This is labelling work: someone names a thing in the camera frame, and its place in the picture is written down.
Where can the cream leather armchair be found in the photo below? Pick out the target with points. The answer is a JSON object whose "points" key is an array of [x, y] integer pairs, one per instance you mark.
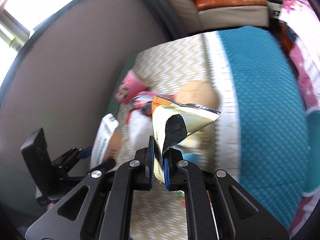
{"points": [[195, 20]]}

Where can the brown paper bowl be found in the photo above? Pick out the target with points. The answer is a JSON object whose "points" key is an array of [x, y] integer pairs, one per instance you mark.
{"points": [[199, 92]]}

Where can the pink silver snack wrapper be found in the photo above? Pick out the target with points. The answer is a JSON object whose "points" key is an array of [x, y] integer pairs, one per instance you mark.
{"points": [[140, 103]]}

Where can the pink floral quilt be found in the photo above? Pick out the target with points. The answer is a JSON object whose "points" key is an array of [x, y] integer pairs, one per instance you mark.
{"points": [[301, 19]]}

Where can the white blue wrapper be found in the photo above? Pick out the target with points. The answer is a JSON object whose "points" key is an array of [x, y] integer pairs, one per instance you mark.
{"points": [[107, 142]]}

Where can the cream black snack wrapper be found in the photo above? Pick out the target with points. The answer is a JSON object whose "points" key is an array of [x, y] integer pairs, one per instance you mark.
{"points": [[172, 123]]}

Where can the pink cartoon paper cup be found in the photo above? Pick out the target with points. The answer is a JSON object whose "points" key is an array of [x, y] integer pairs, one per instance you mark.
{"points": [[129, 87]]}

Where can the teal patterned mattress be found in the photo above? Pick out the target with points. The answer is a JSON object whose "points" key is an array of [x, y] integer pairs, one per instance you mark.
{"points": [[261, 136]]}

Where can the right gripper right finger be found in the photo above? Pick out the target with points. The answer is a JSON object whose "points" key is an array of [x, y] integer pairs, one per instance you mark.
{"points": [[217, 206]]}

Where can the grey window curtain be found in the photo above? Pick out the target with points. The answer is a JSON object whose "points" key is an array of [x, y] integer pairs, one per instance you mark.
{"points": [[167, 17]]}

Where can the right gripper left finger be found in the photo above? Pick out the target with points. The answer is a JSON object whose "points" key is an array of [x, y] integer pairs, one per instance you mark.
{"points": [[99, 207]]}

